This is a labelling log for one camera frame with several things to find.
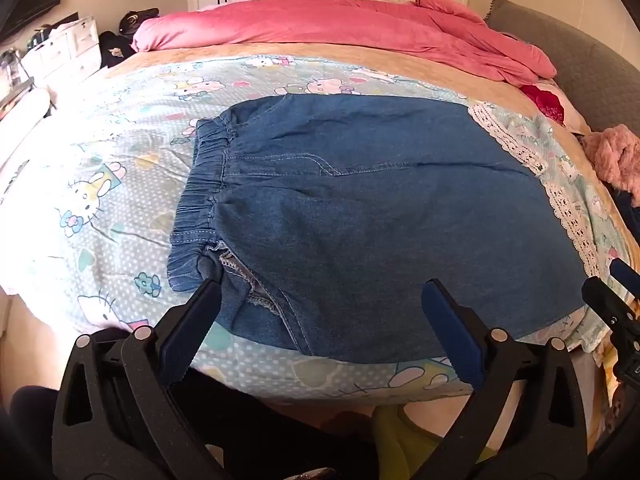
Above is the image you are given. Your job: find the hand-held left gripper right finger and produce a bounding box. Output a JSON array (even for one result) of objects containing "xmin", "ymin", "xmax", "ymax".
[{"xmin": 415, "ymin": 278, "xmax": 587, "ymax": 480}]

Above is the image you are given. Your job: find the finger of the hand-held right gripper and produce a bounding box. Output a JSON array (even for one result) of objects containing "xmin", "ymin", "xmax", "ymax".
[
  {"xmin": 607, "ymin": 256, "xmax": 640, "ymax": 292},
  {"xmin": 581, "ymin": 275, "xmax": 640, "ymax": 342}
]

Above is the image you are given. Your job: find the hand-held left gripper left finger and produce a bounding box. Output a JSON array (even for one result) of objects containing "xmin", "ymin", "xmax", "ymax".
[{"xmin": 51, "ymin": 277, "xmax": 236, "ymax": 480}]

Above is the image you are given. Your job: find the blue denim lace-trimmed skirt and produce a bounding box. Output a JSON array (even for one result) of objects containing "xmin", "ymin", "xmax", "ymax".
[{"xmin": 167, "ymin": 94, "xmax": 608, "ymax": 363}]

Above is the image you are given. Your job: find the dark blue clothing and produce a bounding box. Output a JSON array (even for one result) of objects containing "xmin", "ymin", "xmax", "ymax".
[{"xmin": 614, "ymin": 189, "xmax": 640, "ymax": 243}]

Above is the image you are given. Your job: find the pink fuzzy garment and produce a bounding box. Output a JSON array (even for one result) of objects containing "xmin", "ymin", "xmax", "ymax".
[{"xmin": 580, "ymin": 125, "xmax": 640, "ymax": 197}]

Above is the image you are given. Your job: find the person's yellow-green top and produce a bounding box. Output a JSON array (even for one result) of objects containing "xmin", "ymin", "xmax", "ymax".
[{"xmin": 372, "ymin": 402, "xmax": 497, "ymax": 480}]

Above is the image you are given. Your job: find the cartoon cat printed bedsheet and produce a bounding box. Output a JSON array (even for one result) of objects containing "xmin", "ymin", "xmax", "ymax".
[{"xmin": 0, "ymin": 54, "xmax": 632, "ymax": 402}]

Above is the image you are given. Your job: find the red cloth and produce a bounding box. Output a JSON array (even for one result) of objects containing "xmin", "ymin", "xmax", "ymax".
[{"xmin": 520, "ymin": 84, "xmax": 567, "ymax": 127}]

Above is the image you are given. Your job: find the grey quilted headboard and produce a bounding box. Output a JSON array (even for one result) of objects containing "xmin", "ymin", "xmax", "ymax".
[{"xmin": 484, "ymin": 0, "xmax": 640, "ymax": 137}]

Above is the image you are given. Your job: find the dark clothes pile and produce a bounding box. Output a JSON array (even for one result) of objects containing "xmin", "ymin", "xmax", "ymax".
[{"xmin": 97, "ymin": 31, "xmax": 137, "ymax": 70}]

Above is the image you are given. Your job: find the white drawer unit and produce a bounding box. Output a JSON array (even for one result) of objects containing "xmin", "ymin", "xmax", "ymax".
[{"xmin": 20, "ymin": 15, "xmax": 102, "ymax": 88}]

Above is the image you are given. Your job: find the black bag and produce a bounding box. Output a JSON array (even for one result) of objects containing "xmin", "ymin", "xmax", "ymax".
[{"xmin": 117, "ymin": 8, "xmax": 160, "ymax": 37}]

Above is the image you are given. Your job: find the pink duvet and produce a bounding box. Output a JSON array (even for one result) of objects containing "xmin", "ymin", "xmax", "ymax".
[{"xmin": 132, "ymin": 0, "xmax": 557, "ymax": 86}]

